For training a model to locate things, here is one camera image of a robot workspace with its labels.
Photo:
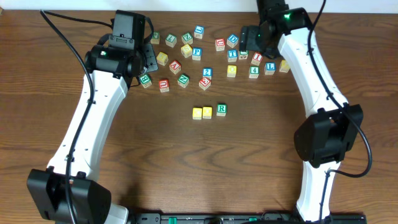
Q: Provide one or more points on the blue D block left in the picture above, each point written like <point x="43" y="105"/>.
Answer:
<point x="232" y="40"/>

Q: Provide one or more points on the green B block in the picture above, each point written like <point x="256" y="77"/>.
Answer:
<point x="145" y="80"/>

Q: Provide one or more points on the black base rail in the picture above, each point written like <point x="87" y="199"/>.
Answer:
<point x="235" y="218"/>

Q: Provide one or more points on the green L block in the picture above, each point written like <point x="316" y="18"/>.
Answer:
<point x="171" y="40"/>

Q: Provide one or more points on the green J block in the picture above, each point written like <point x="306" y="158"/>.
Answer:
<point x="242" y="55"/>

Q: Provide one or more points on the green T block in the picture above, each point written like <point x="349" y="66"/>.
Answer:
<point x="155" y="38"/>

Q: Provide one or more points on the red A block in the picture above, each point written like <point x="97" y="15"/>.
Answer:
<point x="175" y="67"/>

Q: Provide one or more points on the green N block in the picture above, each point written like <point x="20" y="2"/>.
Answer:
<point x="183" y="80"/>

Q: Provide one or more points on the green R block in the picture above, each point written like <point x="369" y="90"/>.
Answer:
<point x="221" y="110"/>

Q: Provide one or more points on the yellow S block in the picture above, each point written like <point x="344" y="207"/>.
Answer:
<point x="186" y="50"/>

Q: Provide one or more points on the yellow block centre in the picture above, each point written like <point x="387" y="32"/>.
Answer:
<point x="231" y="71"/>

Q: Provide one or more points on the green Z block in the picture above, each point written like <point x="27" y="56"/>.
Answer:
<point x="187" y="38"/>

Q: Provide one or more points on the blue block top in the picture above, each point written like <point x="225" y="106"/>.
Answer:
<point x="199" y="32"/>

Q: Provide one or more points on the red U block upper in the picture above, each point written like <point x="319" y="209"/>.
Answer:
<point x="220" y="44"/>

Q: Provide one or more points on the blue P block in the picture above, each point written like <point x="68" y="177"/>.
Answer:
<point x="196" y="53"/>

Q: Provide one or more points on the yellow C block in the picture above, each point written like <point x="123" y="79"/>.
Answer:
<point x="197" y="113"/>

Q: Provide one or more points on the yellow O block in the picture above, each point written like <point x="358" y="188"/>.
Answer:
<point x="207" y="112"/>

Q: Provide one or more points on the red I block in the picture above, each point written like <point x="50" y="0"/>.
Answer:
<point x="257" y="59"/>

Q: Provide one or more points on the blue T block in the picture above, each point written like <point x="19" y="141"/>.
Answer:
<point x="232" y="55"/>

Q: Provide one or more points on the green 4 block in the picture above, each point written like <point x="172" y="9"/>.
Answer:
<point x="253" y="72"/>

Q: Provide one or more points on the red U block lower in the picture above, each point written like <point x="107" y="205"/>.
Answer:
<point x="164" y="86"/>

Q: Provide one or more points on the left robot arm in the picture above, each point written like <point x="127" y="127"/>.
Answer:
<point x="67" y="191"/>

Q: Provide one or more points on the red u block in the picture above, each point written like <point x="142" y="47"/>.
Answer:
<point x="164" y="86"/>
<point x="220" y="44"/>

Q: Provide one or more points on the yellow block right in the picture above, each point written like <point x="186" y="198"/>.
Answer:
<point x="284" y="66"/>

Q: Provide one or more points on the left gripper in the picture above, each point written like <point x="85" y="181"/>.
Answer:
<point x="150" y="58"/>

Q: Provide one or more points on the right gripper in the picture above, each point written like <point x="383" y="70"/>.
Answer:
<point x="244" y="39"/>

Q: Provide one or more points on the blue L block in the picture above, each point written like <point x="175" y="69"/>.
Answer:
<point x="270" y="68"/>

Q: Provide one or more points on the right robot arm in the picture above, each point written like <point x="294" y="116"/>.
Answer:
<point x="331" y="125"/>

